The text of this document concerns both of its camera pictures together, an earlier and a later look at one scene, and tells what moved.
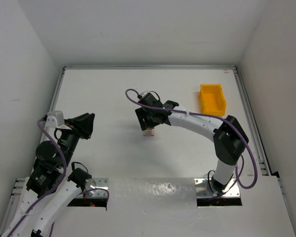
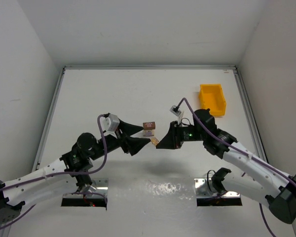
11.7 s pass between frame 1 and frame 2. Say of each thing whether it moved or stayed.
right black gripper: moved
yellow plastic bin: stayed
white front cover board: stayed
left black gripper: moved
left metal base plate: stayed
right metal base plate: stayed
